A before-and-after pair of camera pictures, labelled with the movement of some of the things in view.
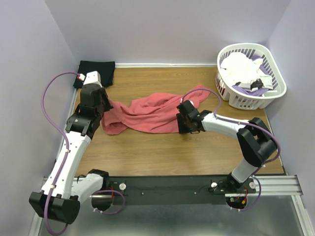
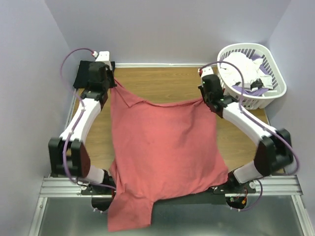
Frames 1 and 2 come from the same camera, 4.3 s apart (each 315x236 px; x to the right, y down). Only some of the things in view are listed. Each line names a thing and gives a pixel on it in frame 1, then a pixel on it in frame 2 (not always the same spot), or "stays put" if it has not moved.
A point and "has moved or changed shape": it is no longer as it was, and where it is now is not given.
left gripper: x=108 y=105 → x=108 y=71
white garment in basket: x=238 y=68 stays put
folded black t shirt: x=106 y=69 stays put
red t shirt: x=155 y=114 has moved or changed shape
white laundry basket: x=249 y=76 stays put
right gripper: x=180 y=126 → x=202 y=87
